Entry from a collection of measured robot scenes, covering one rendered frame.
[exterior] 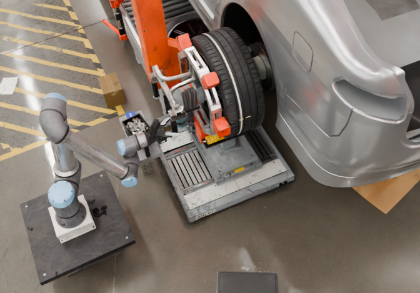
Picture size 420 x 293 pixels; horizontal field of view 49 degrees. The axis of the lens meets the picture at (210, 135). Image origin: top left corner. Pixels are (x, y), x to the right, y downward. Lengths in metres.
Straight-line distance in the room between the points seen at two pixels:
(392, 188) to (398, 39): 1.08
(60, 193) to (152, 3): 1.26
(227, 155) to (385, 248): 1.22
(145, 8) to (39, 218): 1.50
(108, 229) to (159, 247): 0.41
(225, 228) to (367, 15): 1.70
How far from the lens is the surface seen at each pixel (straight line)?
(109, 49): 4.61
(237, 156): 3.30
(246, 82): 2.59
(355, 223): 3.38
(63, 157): 2.76
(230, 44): 2.67
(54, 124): 2.40
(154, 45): 3.10
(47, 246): 3.10
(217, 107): 2.60
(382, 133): 2.12
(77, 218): 2.96
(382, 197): 3.52
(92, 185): 3.23
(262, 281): 2.75
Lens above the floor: 2.91
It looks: 52 degrees down
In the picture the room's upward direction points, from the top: 5 degrees counter-clockwise
